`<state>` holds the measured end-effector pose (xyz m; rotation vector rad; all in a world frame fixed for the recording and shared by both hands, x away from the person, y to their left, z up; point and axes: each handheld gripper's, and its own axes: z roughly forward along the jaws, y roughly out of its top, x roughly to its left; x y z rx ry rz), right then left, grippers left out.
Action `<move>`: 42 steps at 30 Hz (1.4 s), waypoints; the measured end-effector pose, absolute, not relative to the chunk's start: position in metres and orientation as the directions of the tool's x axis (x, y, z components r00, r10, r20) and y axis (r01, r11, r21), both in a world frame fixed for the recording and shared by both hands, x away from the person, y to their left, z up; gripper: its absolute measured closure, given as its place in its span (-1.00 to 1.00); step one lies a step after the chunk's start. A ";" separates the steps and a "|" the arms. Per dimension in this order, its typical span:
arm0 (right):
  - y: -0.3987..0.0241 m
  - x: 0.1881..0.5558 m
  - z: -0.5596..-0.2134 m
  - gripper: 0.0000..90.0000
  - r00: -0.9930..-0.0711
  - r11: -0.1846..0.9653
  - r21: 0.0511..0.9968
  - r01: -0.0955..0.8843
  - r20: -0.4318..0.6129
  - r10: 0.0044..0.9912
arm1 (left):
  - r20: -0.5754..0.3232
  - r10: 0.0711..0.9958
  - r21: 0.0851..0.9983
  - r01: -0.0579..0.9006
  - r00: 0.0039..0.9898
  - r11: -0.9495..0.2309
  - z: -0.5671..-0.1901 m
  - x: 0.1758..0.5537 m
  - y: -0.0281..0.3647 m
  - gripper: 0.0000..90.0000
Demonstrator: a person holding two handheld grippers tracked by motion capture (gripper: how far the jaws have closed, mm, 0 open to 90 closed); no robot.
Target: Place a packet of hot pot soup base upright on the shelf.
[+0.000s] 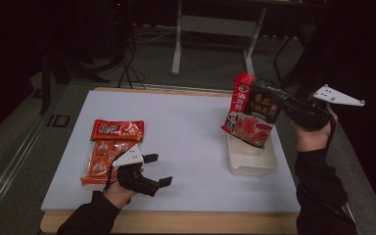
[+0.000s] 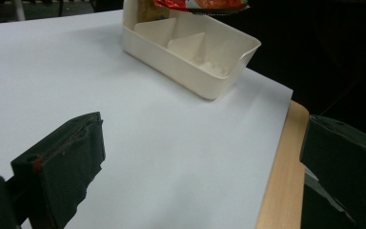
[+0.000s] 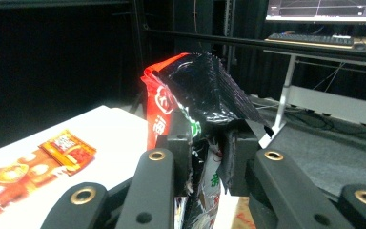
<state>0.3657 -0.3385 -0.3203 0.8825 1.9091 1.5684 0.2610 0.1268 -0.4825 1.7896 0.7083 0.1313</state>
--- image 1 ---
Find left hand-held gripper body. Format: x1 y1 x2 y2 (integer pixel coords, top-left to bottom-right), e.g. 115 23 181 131
112 144 161 198

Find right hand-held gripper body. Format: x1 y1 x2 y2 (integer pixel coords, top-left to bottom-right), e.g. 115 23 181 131
280 83 366 131

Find orange snack packet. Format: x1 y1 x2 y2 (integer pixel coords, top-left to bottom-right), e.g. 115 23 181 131
80 118 145 187

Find red and black sauce packet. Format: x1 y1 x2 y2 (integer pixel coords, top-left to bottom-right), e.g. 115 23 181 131
220 72 290 150

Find white compartment box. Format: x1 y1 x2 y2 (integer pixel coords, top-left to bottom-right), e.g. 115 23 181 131
226 130 279 177

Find person's right hand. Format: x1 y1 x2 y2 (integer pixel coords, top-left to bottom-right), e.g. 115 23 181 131
288 109 339 153

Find person's left hand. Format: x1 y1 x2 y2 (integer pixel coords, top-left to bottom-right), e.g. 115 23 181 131
105 180 138 210

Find black metal stand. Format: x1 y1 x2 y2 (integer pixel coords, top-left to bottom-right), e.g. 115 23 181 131
38 48 111 116
272 32 317 89

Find white table sheet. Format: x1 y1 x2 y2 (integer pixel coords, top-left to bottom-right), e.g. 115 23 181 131
40 90 302 213

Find black floor socket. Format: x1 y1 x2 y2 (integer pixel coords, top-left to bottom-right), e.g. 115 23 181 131
47 114 71 128

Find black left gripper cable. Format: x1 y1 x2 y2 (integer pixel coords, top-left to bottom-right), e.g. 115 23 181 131
103 165 119 194

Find black floor cables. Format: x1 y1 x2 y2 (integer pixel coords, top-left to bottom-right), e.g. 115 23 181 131
117 32 146 89

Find white metal table frame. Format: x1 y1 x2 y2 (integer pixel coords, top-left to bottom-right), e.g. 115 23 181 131
170 0 268 82

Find metal floor rail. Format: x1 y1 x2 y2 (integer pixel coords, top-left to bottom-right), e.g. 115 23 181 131
0 107 52 216
334 123 363 235

